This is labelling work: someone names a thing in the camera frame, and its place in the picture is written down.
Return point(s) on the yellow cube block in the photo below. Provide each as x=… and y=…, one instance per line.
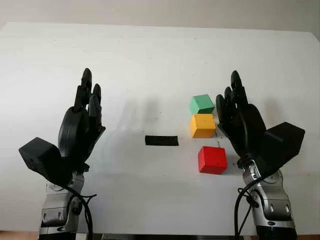
x=203, y=126

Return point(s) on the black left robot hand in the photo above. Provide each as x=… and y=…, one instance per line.
x=72, y=130

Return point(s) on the green cube block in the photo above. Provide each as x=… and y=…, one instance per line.
x=202, y=103

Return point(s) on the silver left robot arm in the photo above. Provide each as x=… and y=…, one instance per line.
x=57, y=207

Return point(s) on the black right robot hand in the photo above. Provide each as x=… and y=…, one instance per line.
x=250, y=130

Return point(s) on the black tape strip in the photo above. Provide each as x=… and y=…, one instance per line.
x=161, y=140

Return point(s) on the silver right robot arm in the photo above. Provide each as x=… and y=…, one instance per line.
x=272, y=207

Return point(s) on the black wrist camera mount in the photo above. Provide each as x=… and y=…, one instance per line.
x=285, y=142
x=42, y=157

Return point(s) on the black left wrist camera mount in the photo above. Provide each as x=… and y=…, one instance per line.
x=42, y=157

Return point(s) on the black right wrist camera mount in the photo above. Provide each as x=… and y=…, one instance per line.
x=285, y=142

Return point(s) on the red cube block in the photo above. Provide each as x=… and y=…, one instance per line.
x=212, y=160

